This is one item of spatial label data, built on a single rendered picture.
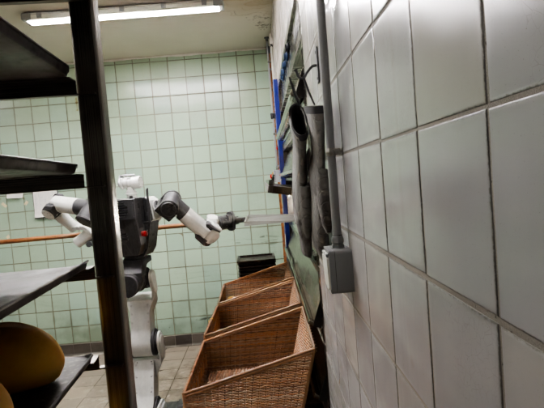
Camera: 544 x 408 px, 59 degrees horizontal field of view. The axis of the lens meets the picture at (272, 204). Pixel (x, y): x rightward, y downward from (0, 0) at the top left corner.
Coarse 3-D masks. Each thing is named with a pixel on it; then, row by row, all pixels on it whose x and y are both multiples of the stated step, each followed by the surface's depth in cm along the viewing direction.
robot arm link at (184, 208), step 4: (168, 192) 253; (172, 192) 253; (164, 196) 251; (168, 196) 248; (172, 196) 248; (176, 196) 251; (172, 200) 244; (176, 200) 248; (180, 200) 251; (180, 204) 249; (184, 204) 251; (180, 208) 249; (184, 208) 250; (188, 208) 252; (180, 212) 250; (184, 212) 250; (176, 216) 251; (180, 216) 250
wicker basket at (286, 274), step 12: (288, 264) 328; (252, 276) 339; (276, 276) 340; (288, 276) 314; (228, 288) 339; (240, 288) 339; (252, 288) 340; (264, 288) 285; (228, 300) 285; (240, 300) 285; (240, 312) 286
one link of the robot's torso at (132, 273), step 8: (128, 264) 244; (136, 264) 244; (144, 264) 247; (128, 272) 241; (136, 272) 241; (144, 272) 246; (128, 280) 235; (136, 280) 236; (144, 280) 245; (128, 288) 235; (136, 288) 236; (128, 296) 236
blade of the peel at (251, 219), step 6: (246, 216) 320; (252, 216) 336; (258, 216) 336; (264, 216) 336; (270, 216) 333; (276, 216) 328; (282, 216) 324; (288, 216) 318; (246, 222) 281; (252, 222) 281; (258, 222) 281; (264, 222) 281; (270, 222) 281; (276, 222) 282; (282, 222) 282
